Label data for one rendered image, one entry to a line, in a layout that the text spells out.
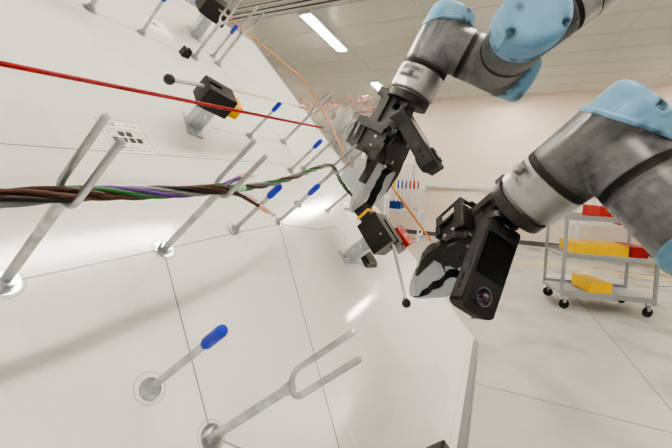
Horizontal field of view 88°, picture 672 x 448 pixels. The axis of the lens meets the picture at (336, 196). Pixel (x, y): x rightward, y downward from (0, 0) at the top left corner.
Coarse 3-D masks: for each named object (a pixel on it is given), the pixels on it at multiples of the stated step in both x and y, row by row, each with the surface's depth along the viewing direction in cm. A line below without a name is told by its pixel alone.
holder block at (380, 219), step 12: (372, 216) 56; (384, 216) 58; (360, 228) 56; (372, 228) 55; (384, 228) 54; (372, 240) 55; (384, 240) 54; (396, 240) 54; (372, 252) 55; (384, 252) 56
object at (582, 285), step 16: (592, 208) 368; (560, 240) 391; (576, 240) 375; (592, 240) 381; (544, 256) 403; (576, 256) 352; (592, 256) 349; (608, 256) 346; (624, 256) 349; (640, 256) 345; (544, 272) 402; (624, 272) 387; (656, 272) 338; (544, 288) 402; (560, 288) 358; (576, 288) 375; (592, 288) 355; (608, 288) 353; (624, 288) 383; (656, 288) 339; (560, 304) 358; (656, 304) 339
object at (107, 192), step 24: (0, 192) 16; (24, 192) 16; (48, 192) 17; (72, 192) 18; (96, 192) 19; (120, 192) 20; (144, 192) 22; (168, 192) 24; (192, 192) 26; (216, 192) 28
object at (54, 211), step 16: (96, 128) 17; (80, 160) 18; (112, 160) 17; (64, 176) 18; (96, 176) 17; (80, 192) 17; (64, 208) 18; (48, 224) 19; (32, 240) 19; (16, 256) 20; (0, 272) 21; (16, 272) 21; (0, 288) 21; (16, 288) 22
